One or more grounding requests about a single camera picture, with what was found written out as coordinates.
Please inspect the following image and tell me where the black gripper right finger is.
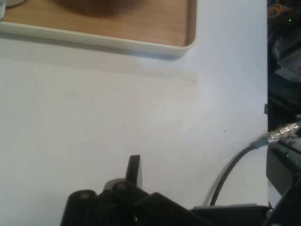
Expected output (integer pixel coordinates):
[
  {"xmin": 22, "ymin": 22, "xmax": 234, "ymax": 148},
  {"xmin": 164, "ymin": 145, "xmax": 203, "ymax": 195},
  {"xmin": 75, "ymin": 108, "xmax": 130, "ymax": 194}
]
[{"xmin": 134, "ymin": 162, "xmax": 212, "ymax": 226}]

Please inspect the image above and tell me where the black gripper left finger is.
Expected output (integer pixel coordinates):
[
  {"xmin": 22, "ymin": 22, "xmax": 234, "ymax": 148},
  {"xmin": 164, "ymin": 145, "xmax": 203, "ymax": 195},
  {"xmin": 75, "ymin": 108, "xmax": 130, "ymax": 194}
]
[{"xmin": 60, "ymin": 154, "xmax": 142, "ymax": 226}]

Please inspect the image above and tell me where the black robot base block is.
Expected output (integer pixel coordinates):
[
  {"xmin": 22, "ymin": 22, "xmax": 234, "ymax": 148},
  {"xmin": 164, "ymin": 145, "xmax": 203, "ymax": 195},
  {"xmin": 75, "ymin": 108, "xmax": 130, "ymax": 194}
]
[{"xmin": 265, "ymin": 141, "xmax": 301, "ymax": 226}]

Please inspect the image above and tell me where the cream tray with wooden bottom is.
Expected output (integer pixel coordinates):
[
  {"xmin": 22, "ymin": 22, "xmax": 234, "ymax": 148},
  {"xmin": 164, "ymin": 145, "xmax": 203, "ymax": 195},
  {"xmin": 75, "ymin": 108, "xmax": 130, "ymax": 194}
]
[{"xmin": 0, "ymin": 0, "xmax": 197, "ymax": 58}]

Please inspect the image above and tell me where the dark electronics clutter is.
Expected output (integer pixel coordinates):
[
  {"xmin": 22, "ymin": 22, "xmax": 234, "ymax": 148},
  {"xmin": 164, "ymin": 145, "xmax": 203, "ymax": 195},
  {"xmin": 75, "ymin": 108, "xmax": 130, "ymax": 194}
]
[{"xmin": 267, "ymin": 20, "xmax": 301, "ymax": 120}]

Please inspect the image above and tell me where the brown round bowl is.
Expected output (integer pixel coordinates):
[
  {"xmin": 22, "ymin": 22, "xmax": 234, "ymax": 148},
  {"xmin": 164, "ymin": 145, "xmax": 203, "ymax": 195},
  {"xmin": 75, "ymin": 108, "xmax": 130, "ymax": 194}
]
[{"xmin": 53, "ymin": 0, "xmax": 142, "ymax": 17}]

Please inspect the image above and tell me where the white ceramic dish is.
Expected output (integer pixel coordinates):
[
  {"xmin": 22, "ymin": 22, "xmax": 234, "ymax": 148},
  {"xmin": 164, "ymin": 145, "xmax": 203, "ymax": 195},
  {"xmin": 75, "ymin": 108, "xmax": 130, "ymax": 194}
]
[{"xmin": 0, "ymin": 0, "xmax": 25, "ymax": 8}]

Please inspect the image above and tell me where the black metal base plate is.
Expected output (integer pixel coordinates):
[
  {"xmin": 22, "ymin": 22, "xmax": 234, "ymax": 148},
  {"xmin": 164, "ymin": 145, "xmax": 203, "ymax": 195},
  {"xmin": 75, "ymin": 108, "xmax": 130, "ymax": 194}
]
[{"xmin": 191, "ymin": 203, "xmax": 271, "ymax": 226}]

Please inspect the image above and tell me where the black cable with metal connector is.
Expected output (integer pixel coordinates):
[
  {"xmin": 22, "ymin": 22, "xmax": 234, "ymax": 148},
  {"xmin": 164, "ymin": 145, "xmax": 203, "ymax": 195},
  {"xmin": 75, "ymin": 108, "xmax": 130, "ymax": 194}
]
[{"xmin": 208, "ymin": 138, "xmax": 269, "ymax": 207}]

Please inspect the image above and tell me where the silver cable connector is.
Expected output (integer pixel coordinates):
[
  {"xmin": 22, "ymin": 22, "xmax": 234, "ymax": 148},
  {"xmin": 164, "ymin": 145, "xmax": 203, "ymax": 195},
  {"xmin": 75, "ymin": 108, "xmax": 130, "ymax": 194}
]
[{"xmin": 263, "ymin": 117, "xmax": 301, "ymax": 145}]

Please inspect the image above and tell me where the orange coiled cable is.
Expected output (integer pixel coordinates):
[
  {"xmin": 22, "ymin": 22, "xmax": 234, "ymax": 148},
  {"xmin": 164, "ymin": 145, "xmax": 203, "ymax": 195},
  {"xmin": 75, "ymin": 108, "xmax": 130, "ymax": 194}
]
[{"xmin": 268, "ymin": 4, "xmax": 295, "ymax": 20}]

